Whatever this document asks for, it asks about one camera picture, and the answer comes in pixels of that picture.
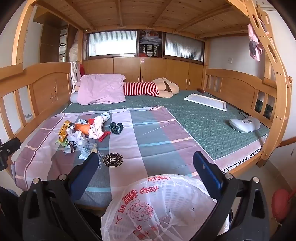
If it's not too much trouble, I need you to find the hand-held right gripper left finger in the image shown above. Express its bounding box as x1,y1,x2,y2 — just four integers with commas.
18,152,102,241

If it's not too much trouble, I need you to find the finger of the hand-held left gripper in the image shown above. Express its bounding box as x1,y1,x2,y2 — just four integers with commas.
0,137,21,171

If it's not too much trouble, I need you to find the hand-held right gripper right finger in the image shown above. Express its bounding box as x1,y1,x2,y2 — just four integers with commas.
193,151,272,241

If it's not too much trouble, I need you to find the clear plastic wrapper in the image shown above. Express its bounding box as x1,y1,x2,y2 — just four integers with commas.
78,138,99,160

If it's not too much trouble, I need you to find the orange snack packet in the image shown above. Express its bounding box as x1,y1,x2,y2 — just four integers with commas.
73,123,92,135

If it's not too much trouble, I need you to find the yellow wrapper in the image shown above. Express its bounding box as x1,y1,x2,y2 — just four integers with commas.
57,120,73,145

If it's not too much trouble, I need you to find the dark green foil wrapper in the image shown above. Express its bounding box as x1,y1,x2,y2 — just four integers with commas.
109,122,124,135

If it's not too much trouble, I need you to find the white plastic bag red print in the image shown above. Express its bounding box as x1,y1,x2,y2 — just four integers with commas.
100,174,230,241

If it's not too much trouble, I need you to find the green patterned bed mat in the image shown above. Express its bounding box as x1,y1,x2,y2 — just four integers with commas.
61,89,271,163

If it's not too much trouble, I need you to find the white handheld mite vacuum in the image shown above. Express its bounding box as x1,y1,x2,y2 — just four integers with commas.
229,117,261,133

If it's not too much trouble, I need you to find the plaid pink grey bedsheet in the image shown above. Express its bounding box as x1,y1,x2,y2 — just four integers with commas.
10,105,222,209

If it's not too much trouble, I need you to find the white framed board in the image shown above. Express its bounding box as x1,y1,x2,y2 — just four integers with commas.
184,93,227,112

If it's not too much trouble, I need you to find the red round plastic object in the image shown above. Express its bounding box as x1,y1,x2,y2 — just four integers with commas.
271,188,292,223

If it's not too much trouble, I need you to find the pink pillow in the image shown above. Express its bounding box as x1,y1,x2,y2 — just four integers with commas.
76,74,127,106

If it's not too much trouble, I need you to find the plush toy red striped shirt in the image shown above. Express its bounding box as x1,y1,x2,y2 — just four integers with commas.
122,77,181,98

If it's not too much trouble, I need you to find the white hanging cloth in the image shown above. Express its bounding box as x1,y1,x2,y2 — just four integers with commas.
70,62,81,84

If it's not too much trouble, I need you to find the white plastic bundle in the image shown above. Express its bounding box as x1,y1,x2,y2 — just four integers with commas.
67,42,80,63

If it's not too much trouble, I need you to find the frosted glass sliding door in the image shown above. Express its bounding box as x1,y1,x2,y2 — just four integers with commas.
164,32,205,62
88,32,137,57

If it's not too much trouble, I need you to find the pink hanging cloth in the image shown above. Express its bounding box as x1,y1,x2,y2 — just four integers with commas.
247,23,264,62

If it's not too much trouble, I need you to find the stack of stored bags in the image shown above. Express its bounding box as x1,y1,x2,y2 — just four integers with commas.
139,30,163,58

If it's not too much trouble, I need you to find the wooden bunk bed frame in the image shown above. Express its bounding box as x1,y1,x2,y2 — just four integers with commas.
0,0,296,178

